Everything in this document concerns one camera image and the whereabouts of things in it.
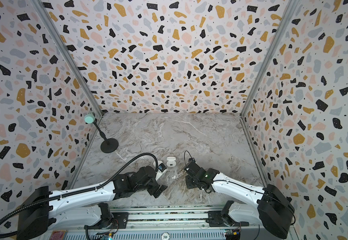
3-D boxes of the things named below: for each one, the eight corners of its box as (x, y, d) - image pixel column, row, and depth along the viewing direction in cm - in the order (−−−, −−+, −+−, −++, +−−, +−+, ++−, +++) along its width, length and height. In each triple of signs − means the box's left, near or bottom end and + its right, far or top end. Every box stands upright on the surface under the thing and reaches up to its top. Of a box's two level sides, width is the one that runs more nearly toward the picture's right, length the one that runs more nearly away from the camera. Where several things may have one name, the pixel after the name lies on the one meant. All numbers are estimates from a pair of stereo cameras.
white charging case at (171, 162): (166, 167, 95) (166, 164, 92) (167, 159, 98) (166, 156, 95) (176, 167, 95) (176, 164, 92) (176, 159, 98) (176, 156, 95)
